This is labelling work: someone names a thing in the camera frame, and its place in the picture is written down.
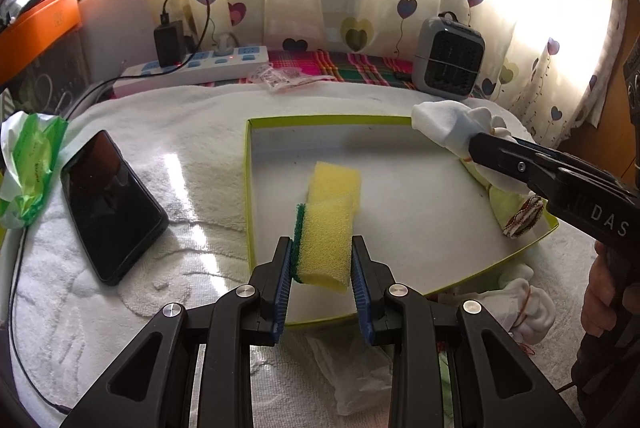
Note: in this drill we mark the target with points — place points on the black smartphone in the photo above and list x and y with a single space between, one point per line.
110 203

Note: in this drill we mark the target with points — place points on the green tissue pack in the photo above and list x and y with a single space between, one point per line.
35 158

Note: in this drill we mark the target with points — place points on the black charger adapter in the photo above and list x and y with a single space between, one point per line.
169 43

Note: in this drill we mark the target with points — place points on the white blue power strip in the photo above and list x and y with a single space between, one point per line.
220 58

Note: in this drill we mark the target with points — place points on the green-edged cardboard tray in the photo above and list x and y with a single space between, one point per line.
400 208

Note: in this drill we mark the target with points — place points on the plain yellow sponge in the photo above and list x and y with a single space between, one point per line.
335 180

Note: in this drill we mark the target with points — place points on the person's right hand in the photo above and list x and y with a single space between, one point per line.
600 303

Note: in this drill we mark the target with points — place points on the orange box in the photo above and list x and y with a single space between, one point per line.
45 21

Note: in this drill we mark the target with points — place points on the white sock bundle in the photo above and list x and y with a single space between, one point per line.
445 123
530 303

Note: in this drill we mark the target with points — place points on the clear plastic packet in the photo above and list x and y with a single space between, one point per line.
280 77

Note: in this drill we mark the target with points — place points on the plaid cloth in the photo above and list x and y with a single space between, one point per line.
345 66

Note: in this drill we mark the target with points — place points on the grey portable heater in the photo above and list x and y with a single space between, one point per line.
447 58

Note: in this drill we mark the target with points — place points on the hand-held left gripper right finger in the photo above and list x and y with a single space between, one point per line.
359 288

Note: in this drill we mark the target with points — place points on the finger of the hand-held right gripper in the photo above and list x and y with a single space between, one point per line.
505 158
542 153

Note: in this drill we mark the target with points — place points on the yellow sponge with green scourer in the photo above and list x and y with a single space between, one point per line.
325 243

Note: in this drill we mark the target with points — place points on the green towel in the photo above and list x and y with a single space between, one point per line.
502 210

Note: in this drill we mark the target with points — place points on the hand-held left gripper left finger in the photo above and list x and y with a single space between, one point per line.
284 288

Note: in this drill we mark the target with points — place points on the white towel blanket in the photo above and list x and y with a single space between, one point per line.
200 188

